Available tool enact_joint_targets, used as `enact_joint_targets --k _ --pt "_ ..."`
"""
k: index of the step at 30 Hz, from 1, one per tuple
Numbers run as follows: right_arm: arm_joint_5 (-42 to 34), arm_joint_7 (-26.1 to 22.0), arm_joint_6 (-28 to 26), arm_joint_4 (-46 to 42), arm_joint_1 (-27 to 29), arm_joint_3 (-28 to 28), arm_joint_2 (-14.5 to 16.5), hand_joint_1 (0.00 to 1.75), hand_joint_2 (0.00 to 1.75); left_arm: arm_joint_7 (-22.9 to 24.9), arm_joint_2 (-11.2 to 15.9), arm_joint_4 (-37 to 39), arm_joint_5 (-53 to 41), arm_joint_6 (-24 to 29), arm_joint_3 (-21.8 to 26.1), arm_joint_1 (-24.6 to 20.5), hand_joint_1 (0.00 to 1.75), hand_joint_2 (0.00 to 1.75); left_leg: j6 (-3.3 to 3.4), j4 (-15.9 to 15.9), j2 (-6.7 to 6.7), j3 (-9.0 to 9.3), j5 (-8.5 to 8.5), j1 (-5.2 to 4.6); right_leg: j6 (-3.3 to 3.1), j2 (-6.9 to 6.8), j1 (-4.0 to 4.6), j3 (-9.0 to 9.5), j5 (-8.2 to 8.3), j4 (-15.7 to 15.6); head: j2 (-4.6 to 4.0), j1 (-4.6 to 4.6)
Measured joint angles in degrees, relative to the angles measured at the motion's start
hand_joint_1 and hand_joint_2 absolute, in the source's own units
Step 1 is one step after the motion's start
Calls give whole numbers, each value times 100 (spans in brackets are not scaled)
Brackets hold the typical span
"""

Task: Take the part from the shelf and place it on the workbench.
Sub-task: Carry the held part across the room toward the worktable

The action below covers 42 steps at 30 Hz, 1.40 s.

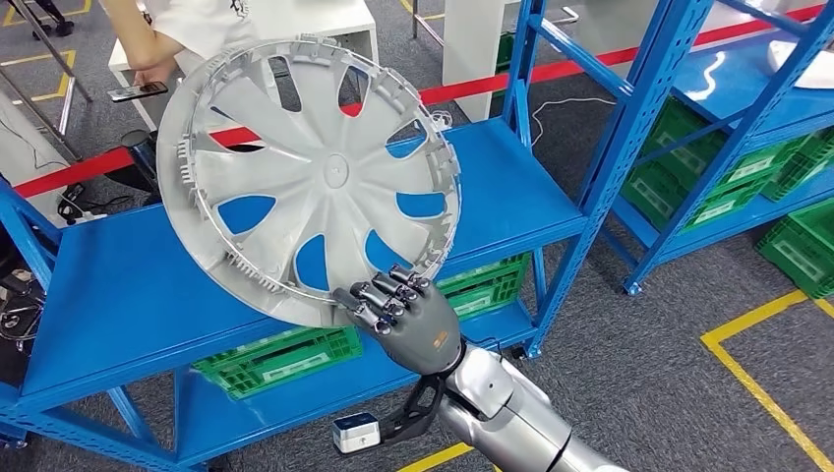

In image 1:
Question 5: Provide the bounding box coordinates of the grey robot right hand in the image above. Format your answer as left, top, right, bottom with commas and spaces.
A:
331, 265, 465, 378

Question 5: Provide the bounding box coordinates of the person's right hand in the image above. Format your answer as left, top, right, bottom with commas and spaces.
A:
132, 55, 178, 88

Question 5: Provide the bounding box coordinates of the dark smartphone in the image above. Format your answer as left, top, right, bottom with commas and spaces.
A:
107, 81, 169, 103

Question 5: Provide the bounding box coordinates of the silver wheel hubcap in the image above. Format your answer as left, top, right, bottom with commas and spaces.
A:
155, 35, 462, 329

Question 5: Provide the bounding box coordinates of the blue metal shelf rack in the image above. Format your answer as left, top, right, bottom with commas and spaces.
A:
0, 0, 695, 472
596, 0, 834, 298

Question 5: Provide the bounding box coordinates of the white moulded part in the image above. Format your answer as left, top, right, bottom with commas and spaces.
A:
767, 39, 834, 90

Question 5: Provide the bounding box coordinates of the yellow floor tape line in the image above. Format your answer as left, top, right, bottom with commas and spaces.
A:
0, 48, 78, 105
400, 0, 446, 22

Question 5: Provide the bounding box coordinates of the red barrier belt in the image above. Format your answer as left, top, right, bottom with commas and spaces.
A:
13, 3, 825, 200

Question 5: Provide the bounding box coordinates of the white power strip with plugs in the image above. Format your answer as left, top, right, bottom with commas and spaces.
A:
58, 184, 109, 226

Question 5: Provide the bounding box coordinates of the white cabinet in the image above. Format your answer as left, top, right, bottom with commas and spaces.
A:
0, 97, 70, 229

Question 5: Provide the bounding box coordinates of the chrome chair base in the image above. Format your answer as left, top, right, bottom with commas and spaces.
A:
0, 266, 47, 346

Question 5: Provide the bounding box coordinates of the green open plastic crate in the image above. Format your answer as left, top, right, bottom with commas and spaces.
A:
756, 198, 834, 300

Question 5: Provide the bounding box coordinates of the black stanchion post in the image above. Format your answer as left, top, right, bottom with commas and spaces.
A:
120, 129, 161, 197

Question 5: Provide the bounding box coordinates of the grey metal frame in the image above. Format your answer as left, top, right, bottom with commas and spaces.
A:
0, 0, 93, 164

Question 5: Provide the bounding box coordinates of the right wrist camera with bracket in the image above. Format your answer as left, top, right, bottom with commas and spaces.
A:
331, 374, 450, 455

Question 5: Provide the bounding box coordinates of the white floor cable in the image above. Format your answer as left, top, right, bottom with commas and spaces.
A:
528, 97, 617, 148

